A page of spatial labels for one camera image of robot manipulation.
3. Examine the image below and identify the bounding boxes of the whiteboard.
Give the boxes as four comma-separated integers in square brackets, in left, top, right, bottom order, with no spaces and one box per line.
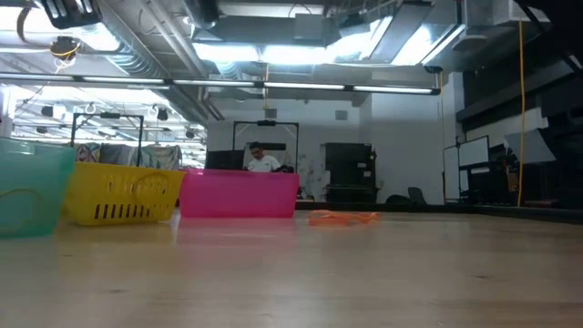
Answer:
[443,135,492,204]

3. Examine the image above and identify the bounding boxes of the yellow plastic slotted basket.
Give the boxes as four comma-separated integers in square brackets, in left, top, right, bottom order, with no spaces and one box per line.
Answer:
[63,162,187,227]

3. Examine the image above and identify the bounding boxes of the pink plastic basket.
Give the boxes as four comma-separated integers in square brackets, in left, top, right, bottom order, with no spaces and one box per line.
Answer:
[179,168,301,219]

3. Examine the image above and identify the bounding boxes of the hanging fabric sheets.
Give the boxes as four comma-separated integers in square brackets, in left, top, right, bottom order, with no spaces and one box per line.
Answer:
[75,142,183,170]

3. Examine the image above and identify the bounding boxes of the yellow hanging cable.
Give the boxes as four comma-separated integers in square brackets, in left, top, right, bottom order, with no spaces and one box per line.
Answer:
[517,20,527,208]

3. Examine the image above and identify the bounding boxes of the black monitor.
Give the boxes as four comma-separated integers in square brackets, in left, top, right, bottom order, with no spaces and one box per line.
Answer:
[204,149,246,171]

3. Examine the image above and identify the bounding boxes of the teal plastic basket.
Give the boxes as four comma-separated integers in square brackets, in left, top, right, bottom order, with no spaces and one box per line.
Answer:
[0,137,77,239]

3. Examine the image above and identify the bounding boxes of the black round ceiling device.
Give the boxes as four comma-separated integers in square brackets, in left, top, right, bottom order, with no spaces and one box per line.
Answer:
[48,36,82,61]

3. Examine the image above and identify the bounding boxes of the black cabinet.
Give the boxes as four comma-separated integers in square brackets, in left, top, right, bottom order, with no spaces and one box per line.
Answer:
[323,142,379,204]

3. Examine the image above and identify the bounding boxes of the person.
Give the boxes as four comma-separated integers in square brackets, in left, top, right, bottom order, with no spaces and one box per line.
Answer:
[243,140,282,173]

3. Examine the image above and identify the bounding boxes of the LED light bar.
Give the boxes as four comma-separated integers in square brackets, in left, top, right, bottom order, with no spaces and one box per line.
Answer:
[0,71,442,96]

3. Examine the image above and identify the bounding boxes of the black gantry frame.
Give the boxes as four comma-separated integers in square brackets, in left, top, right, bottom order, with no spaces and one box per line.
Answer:
[70,112,146,168]
[231,119,301,172]

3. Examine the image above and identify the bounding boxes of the black office chair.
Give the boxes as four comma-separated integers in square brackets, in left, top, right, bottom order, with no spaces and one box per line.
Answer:
[385,186,429,205]

